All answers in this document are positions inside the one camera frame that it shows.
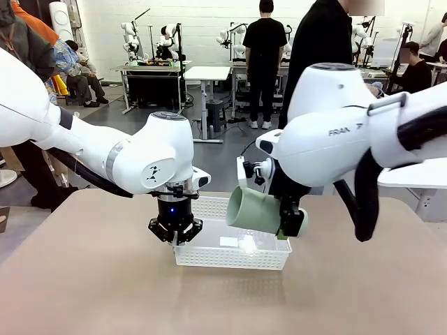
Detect person in dark green jacket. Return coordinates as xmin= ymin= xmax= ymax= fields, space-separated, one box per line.
xmin=0 ymin=0 xmax=80 ymax=212

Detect black tripod stand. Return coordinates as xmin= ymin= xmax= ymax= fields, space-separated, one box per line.
xmin=387 ymin=22 xmax=416 ymax=94

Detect white perforated plastic basket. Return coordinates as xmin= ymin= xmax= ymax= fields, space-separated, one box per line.
xmin=172 ymin=195 xmax=293 ymax=271

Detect grey plastic stool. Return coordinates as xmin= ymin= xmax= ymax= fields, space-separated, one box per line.
xmin=205 ymin=100 xmax=228 ymax=134

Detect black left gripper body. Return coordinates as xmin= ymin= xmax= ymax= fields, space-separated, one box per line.
xmin=156 ymin=197 xmax=194 ymax=234

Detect white side table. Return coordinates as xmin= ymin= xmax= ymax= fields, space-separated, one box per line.
xmin=376 ymin=157 xmax=447 ymax=223

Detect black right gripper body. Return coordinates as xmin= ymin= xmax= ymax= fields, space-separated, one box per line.
xmin=267 ymin=163 xmax=312 ymax=210

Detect seated person floral shirt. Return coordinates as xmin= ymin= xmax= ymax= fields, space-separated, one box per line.
xmin=52 ymin=39 xmax=110 ymax=108

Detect white round stand base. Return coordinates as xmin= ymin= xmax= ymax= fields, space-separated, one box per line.
xmin=0 ymin=169 xmax=18 ymax=190

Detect pale green cup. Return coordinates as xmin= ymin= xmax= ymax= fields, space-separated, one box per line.
xmin=226 ymin=185 xmax=309 ymax=239

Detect white standing desk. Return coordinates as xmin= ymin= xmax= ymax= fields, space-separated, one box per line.
xmin=184 ymin=66 xmax=232 ymax=144

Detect lab table with black panel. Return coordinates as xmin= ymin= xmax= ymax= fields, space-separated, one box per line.
xmin=110 ymin=61 xmax=193 ymax=117

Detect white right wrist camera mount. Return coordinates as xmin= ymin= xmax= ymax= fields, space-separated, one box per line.
xmin=235 ymin=156 xmax=277 ymax=191

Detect standing person black t-shirt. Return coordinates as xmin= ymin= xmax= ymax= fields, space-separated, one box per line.
xmin=242 ymin=0 xmax=288 ymax=131

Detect person in orange jacket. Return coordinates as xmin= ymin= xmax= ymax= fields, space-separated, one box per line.
xmin=10 ymin=0 xmax=60 ymax=46

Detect yellow cloth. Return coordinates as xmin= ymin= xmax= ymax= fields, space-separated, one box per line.
xmin=51 ymin=75 xmax=70 ymax=97

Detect black right arm cable sleeve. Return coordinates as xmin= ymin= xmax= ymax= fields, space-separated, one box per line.
xmin=333 ymin=91 xmax=447 ymax=243

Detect black left arm cable sleeve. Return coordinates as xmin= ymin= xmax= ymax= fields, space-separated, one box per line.
xmin=47 ymin=148 xmax=135 ymax=199

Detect person in grey hoodie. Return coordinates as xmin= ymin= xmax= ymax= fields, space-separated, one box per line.
xmin=420 ymin=13 xmax=447 ymax=59

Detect person in black sweater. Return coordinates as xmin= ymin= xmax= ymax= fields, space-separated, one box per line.
xmin=279 ymin=0 xmax=385 ymax=121

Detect black arm cable sleeve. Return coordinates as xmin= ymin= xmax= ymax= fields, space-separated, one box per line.
xmin=333 ymin=91 xmax=447 ymax=243
xmin=47 ymin=148 xmax=135 ymax=199

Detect seated person black clothes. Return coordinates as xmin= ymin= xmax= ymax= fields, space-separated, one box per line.
xmin=389 ymin=40 xmax=433 ymax=95

